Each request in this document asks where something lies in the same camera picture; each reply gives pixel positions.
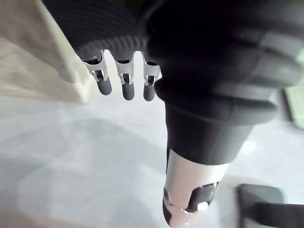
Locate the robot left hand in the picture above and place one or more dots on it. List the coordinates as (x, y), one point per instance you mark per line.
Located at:
(204, 59)

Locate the dark robot foot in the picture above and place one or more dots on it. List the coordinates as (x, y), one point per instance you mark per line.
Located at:
(263, 206)

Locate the green panel with dark frame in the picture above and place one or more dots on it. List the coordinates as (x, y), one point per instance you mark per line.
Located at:
(297, 107)

